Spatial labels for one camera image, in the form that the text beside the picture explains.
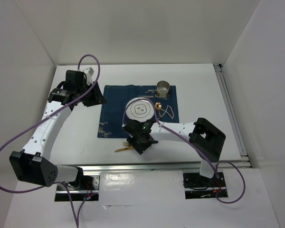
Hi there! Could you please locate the gold knife green handle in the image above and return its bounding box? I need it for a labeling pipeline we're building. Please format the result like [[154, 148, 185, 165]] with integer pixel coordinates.
[[114, 147, 133, 152]]

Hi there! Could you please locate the aluminium frame rail right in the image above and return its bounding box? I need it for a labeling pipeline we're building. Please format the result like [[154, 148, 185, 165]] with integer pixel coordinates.
[[213, 64, 249, 161]]

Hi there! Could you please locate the gold spoon green handle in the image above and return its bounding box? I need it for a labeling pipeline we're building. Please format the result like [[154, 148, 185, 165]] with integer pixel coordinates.
[[154, 102, 162, 119]]

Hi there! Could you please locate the aluminium frame rail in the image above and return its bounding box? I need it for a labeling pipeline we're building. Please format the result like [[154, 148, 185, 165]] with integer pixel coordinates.
[[28, 161, 251, 173], [213, 64, 249, 161]]

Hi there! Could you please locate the dark blue cloth placemat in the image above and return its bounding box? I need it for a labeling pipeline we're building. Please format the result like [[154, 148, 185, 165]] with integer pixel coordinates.
[[97, 85, 179, 139]]

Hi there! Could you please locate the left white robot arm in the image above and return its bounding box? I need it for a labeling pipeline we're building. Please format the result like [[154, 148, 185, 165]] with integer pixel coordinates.
[[9, 67, 106, 190]]

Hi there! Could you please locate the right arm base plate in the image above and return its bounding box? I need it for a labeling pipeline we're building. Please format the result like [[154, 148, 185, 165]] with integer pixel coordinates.
[[182, 172, 228, 200]]

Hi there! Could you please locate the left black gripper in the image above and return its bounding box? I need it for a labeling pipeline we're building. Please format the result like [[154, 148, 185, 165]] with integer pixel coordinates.
[[76, 81, 106, 107]]

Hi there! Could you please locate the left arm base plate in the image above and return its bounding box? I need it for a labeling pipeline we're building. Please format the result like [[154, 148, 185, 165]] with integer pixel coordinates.
[[54, 173, 100, 202]]

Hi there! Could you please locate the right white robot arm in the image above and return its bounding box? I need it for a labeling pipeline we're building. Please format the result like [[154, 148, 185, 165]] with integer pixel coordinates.
[[122, 118, 226, 186]]

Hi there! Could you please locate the gold fork green handle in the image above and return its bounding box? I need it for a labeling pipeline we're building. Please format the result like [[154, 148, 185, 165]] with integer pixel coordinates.
[[123, 142, 131, 147]]

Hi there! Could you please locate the metal cup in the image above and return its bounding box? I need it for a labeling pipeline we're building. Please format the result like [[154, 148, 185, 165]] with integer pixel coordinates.
[[156, 80, 170, 98]]

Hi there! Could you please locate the aluminium frame rail front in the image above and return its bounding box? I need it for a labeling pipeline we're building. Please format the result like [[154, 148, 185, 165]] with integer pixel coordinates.
[[28, 161, 251, 173]]

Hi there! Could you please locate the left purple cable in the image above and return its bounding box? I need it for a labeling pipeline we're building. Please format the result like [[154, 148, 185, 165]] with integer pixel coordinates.
[[0, 54, 101, 228]]

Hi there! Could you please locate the white round plate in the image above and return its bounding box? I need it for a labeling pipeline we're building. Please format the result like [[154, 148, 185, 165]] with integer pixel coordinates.
[[125, 97, 154, 122]]

